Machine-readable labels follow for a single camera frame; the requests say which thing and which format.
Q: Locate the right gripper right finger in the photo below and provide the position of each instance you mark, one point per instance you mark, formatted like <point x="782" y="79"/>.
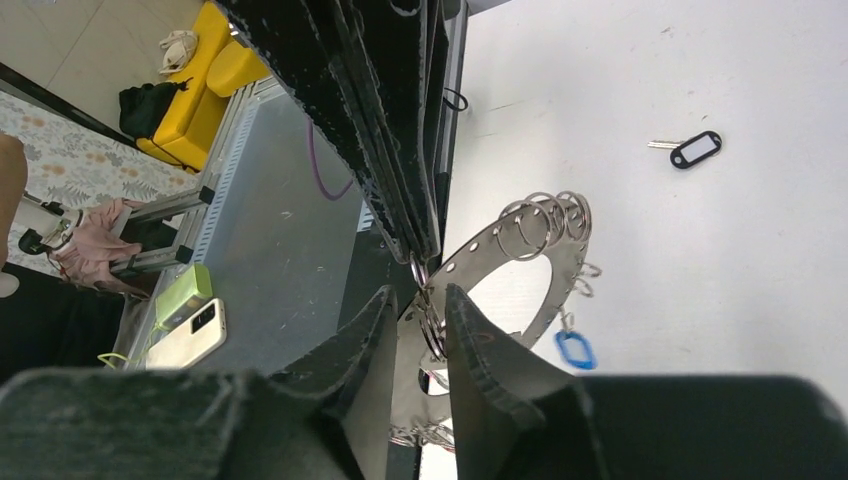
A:
<point x="516" y="416"/>

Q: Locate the pink cloth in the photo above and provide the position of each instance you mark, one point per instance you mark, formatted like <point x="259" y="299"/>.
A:
<point x="86" y="259"/>

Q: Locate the green power bank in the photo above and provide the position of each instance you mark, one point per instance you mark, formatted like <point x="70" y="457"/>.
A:
<point x="184" y="296"/>

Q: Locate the yellow sofa in background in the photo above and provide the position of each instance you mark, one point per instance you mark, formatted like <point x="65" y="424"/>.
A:
<point x="219" y="67"/>

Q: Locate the black bag on sofa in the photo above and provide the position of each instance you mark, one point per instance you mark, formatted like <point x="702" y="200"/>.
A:
<point x="142" y="108"/>

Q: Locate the key with black tag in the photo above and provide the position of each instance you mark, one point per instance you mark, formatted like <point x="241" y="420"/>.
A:
<point x="685" y="154"/>

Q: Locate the blue key tag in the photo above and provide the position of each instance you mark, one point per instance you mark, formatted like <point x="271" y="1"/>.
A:
<point x="575" y="349"/>

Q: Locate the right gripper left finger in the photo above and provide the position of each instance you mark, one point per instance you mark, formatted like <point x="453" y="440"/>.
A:
<point x="325" y="416"/>

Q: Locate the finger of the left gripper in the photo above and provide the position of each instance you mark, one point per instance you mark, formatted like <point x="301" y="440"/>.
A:
<point x="300" y="43"/>
<point x="392" y="67"/>

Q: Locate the large metal keyring disc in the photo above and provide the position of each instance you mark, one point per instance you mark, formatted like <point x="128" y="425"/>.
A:
<point x="521" y="270"/>

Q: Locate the white smartphone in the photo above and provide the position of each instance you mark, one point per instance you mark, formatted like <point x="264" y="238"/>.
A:
<point x="191" y="341"/>

